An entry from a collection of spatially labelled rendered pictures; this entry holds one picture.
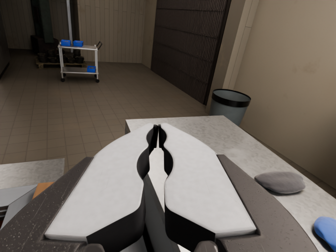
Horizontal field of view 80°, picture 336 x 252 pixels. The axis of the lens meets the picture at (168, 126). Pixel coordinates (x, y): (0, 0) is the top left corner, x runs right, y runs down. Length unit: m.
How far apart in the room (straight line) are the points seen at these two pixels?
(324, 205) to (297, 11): 2.84
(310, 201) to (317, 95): 2.37
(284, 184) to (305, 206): 0.08
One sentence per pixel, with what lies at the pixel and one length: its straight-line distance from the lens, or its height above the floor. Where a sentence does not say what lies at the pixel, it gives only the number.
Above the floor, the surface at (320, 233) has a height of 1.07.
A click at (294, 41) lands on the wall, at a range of 3.35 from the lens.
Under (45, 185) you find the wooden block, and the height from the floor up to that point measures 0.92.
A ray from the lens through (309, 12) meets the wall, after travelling 3.34.
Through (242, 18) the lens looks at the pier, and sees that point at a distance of 3.66.
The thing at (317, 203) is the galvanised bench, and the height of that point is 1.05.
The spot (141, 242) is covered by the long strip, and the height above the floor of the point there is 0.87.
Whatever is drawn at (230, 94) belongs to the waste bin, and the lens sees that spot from 3.42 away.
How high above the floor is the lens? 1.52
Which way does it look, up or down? 27 degrees down
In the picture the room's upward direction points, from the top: 9 degrees clockwise
